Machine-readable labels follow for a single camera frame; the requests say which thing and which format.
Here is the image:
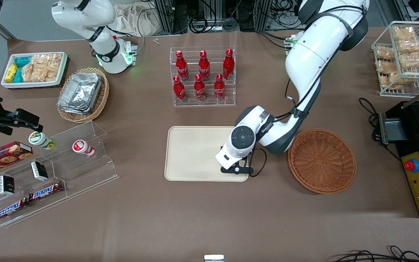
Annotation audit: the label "white rectangular snack tray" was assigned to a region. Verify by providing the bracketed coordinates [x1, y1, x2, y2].
[1, 51, 69, 90]

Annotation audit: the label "beige plastic tray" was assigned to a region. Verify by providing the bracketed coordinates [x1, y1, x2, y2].
[164, 126, 250, 182]

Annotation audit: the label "oval light wicker basket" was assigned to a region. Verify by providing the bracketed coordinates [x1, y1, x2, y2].
[56, 67, 110, 124]

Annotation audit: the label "round brown wicker basket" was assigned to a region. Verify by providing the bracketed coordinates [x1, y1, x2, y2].
[287, 128, 358, 195]

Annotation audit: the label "green lid yogurt bottle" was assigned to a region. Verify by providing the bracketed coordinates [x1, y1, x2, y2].
[28, 131, 56, 151]

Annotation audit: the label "small black white box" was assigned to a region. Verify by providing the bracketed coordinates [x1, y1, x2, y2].
[0, 175, 16, 196]
[30, 161, 49, 182]

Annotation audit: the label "red cookie box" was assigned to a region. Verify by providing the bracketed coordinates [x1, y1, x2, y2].
[0, 141, 34, 179]

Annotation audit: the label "red lid yogurt bottle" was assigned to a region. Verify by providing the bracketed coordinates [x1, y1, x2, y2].
[72, 139, 96, 158]

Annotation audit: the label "clear rice cracker bag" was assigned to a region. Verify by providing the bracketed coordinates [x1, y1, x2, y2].
[31, 53, 63, 72]
[21, 65, 58, 83]

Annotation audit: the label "stack of foil trays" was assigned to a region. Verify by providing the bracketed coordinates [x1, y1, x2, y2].
[57, 72, 103, 115]

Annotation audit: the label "yellow snack box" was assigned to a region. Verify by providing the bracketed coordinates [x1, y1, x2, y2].
[5, 63, 19, 83]

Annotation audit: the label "snickers chocolate bar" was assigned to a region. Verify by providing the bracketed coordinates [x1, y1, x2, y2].
[0, 198, 30, 222]
[28, 181, 65, 202]

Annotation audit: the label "clear acrylic stepped shelf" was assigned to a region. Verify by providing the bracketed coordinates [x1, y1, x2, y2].
[0, 121, 120, 228]

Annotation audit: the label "clear acrylic bottle rack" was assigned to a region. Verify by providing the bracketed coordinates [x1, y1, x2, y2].
[169, 45, 237, 108]

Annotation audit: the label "red cola bottle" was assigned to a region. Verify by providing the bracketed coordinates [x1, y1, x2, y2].
[173, 75, 187, 103]
[175, 50, 190, 82]
[193, 74, 207, 102]
[198, 50, 211, 82]
[222, 48, 235, 81]
[214, 74, 226, 102]

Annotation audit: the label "beige cloth bag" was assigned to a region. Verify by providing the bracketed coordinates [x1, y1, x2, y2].
[113, 2, 160, 37]

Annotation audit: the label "red emergency stop button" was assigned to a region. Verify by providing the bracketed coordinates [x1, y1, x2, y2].
[404, 159, 419, 174]

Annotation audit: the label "clear fried snack bag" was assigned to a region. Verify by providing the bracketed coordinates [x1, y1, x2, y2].
[378, 71, 419, 90]
[396, 38, 419, 54]
[375, 60, 396, 74]
[375, 47, 396, 61]
[399, 51, 419, 69]
[393, 26, 416, 41]

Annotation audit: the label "black countertop appliance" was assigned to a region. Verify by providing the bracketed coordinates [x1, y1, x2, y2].
[372, 84, 419, 219]

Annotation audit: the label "black appliance power cable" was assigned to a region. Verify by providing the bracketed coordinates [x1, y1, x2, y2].
[358, 97, 382, 143]

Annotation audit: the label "black coiled cable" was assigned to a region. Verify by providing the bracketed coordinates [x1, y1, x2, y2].
[189, 15, 218, 34]

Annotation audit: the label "black floor cables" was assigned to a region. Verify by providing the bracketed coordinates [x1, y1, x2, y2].
[331, 245, 419, 262]

